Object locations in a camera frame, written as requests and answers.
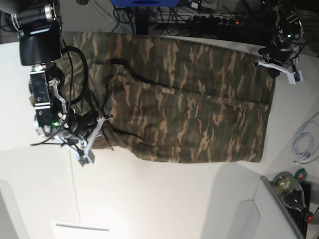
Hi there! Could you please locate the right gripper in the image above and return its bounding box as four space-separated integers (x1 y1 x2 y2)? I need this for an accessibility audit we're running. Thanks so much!
54 111 113 166

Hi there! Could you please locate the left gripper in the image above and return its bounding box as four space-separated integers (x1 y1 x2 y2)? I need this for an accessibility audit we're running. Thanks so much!
254 43 304 85

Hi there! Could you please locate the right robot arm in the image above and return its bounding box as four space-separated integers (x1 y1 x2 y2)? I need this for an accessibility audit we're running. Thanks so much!
0 0 112 165

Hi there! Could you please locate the clear plastic bottle red cap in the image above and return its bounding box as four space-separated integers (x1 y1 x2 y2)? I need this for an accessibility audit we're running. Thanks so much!
272 172 315 224

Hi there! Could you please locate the white coiled cable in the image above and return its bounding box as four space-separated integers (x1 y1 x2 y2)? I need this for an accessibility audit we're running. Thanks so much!
292 115 319 164

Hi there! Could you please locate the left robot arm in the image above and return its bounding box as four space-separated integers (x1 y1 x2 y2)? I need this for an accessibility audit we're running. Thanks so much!
254 0 305 85

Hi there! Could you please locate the blue box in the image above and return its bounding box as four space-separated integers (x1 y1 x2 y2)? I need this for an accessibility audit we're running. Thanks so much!
111 0 179 7

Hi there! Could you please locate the camouflage t-shirt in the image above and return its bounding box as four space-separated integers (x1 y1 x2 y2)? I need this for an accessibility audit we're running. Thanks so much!
57 32 275 163

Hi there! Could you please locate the green tape roll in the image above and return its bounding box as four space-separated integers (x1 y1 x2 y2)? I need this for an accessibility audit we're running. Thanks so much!
295 168 308 183

